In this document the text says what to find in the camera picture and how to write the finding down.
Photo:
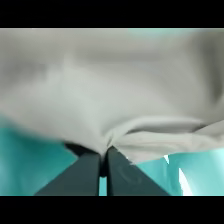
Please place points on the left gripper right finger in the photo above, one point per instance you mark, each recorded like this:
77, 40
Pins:
130, 180

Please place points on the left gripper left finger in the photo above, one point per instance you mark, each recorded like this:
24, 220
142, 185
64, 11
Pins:
83, 176

